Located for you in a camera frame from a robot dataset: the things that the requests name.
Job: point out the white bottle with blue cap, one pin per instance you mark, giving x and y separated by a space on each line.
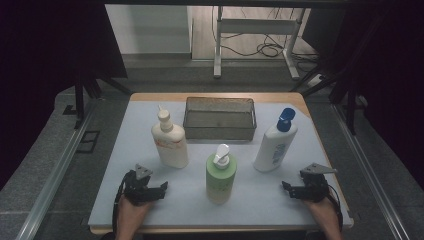
275 150

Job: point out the white cabinet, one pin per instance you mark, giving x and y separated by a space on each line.
148 30

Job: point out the aluminium rail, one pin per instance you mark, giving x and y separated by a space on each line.
370 173
53 186

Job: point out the person's right hand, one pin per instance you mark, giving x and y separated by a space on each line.
321 210

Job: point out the white power strip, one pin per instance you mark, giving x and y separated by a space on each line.
316 81

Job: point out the dark curtain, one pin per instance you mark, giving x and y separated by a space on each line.
393 83
40 66

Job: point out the white metal desk frame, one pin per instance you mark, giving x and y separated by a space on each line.
256 26

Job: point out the person's left hand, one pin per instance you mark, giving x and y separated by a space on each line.
131 213

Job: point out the black floor bracket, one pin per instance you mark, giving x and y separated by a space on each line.
88 141

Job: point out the black tripod stand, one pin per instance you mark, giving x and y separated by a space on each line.
80 100
350 106

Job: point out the grey metal mesh basket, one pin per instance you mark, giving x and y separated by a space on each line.
218 125

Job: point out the pale blue table mat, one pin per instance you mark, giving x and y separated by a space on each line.
186 213

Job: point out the cream pump bottle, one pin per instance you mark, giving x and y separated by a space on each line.
171 146

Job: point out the green pump bottle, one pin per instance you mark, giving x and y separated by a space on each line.
220 181

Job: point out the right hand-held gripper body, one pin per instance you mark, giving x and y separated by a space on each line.
313 186

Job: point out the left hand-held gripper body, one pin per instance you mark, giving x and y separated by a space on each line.
136 191

